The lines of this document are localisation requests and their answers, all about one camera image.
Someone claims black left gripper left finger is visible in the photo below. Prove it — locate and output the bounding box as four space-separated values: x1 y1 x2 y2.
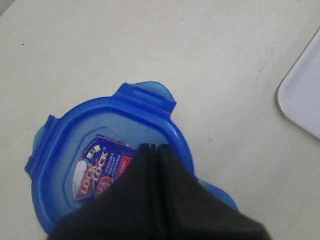
48 144 165 240

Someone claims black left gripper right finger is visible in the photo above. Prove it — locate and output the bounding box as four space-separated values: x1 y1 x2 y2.
156 144 271 240

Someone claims blue plastic locking lid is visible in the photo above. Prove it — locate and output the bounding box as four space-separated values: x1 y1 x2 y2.
25 82 239 237

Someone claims white rectangular plastic tray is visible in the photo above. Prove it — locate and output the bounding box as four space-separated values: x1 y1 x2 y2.
277 32 320 139

